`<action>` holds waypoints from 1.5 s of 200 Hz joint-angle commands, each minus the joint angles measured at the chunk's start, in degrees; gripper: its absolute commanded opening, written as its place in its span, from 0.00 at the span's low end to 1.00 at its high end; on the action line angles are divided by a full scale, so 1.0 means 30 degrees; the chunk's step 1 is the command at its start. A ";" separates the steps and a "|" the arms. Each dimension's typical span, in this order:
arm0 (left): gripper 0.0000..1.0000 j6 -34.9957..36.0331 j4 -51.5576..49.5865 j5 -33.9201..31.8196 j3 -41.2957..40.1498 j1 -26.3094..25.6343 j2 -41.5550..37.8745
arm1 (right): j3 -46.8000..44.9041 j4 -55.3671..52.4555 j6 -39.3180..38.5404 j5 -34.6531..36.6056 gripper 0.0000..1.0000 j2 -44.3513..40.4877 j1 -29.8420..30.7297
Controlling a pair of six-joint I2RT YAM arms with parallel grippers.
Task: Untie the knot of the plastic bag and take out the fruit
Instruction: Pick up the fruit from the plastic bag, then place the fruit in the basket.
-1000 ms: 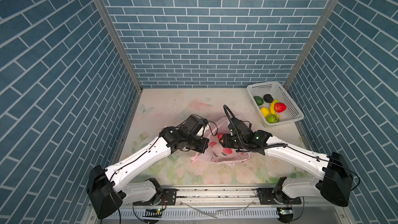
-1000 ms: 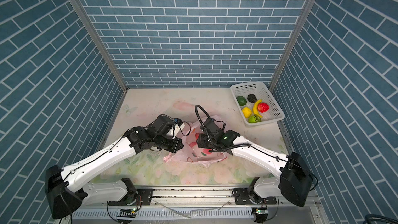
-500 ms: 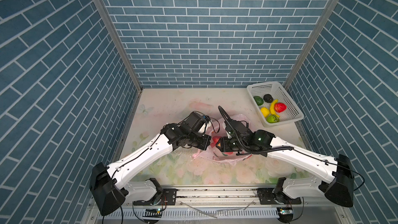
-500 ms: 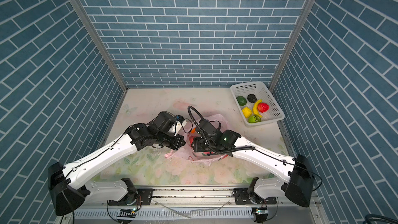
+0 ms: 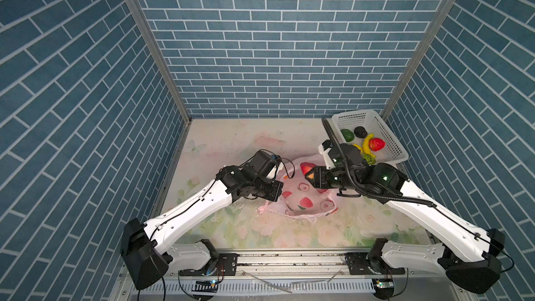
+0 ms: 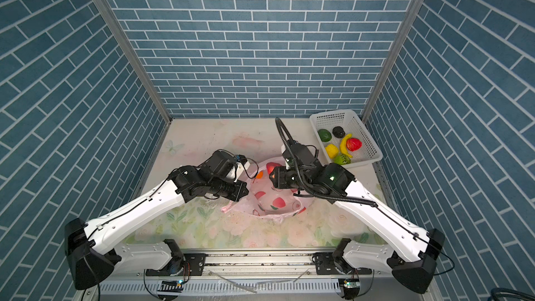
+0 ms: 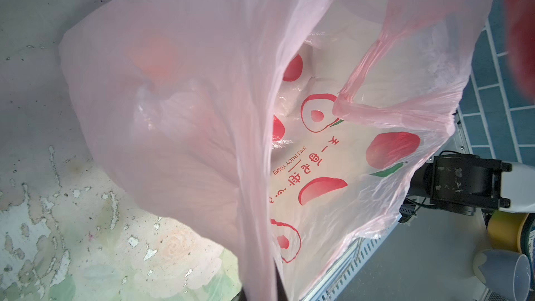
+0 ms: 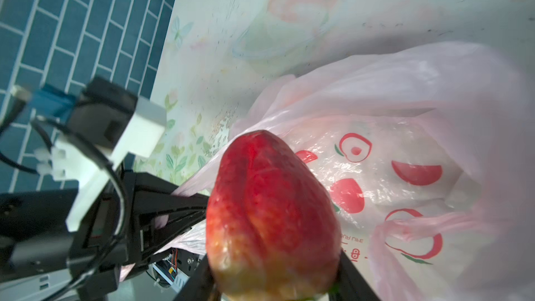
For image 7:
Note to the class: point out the white slotted cable duct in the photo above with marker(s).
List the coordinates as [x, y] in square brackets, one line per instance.
[341, 273]

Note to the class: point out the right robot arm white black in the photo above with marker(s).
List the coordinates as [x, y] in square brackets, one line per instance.
[464, 183]

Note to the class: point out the pink plastic fruit bag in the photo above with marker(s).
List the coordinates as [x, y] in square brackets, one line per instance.
[282, 130]

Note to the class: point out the grey cup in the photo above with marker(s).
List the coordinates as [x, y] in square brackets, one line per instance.
[504, 272]

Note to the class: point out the yellow tape roll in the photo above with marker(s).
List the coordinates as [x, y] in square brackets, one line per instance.
[505, 230]

